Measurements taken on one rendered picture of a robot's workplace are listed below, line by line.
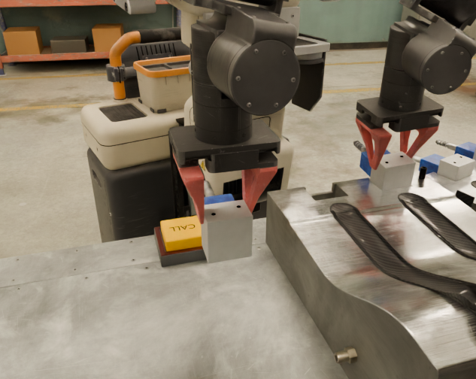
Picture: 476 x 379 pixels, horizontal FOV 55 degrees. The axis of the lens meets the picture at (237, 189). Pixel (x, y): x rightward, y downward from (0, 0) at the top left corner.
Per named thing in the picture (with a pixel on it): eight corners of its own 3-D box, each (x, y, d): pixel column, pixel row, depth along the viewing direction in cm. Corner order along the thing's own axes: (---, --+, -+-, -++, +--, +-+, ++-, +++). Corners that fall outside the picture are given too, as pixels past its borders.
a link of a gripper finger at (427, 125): (429, 171, 67) (444, 112, 62) (386, 179, 66) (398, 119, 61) (404, 150, 73) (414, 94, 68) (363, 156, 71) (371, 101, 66)
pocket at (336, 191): (300, 207, 70) (302, 186, 68) (331, 202, 71) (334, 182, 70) (313, 222, 66) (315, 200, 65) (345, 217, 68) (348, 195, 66)
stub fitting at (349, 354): (350, 354, 47) (331, 358, 47) (351, 343, 47) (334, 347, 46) (356, 365, 46) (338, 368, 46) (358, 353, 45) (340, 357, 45)
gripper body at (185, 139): (281, 158, 45) (286, 84, 41) (179, 170, 43) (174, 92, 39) (261, 134, 50) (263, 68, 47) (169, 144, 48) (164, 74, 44)
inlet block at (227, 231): (186, 204, 60) (185, 168, 58) (223, 199, 62) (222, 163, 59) (208, 264, 49) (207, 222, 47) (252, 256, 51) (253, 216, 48)
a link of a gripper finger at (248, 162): (275, 228, 49) (280, 147, 44) (210, 238, 47) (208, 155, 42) (256, 197, 54) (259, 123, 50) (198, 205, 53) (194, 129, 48)
